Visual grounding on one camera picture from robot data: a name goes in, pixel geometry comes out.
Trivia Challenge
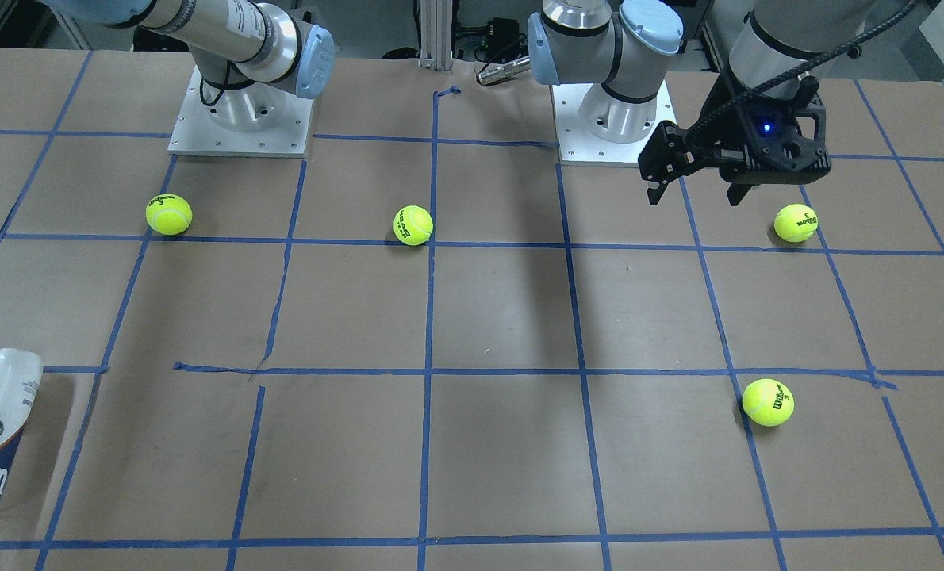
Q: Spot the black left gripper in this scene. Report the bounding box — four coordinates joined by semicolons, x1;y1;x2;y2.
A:
638;75;831;207

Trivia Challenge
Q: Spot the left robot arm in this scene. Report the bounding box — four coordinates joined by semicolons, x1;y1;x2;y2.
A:
527;1;915;205

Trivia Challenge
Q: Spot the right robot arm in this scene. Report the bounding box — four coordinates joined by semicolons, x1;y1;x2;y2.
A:
47;1;336;108

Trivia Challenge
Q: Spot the tennis ball far corner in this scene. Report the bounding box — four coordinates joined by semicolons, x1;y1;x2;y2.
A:
773;203;818;243

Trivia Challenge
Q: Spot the tennis ball near left gripper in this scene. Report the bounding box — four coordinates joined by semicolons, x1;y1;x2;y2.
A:
741;378;795;427

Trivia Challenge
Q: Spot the centre Head tennis ball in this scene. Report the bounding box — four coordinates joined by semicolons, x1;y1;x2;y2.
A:
393;205;435;246

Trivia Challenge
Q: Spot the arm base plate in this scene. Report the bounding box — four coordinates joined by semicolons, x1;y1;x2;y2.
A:
551;82;676;167
167;68;315;159

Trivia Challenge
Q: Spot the aluminium frame post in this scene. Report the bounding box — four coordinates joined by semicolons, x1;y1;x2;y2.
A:
418;0;454;73

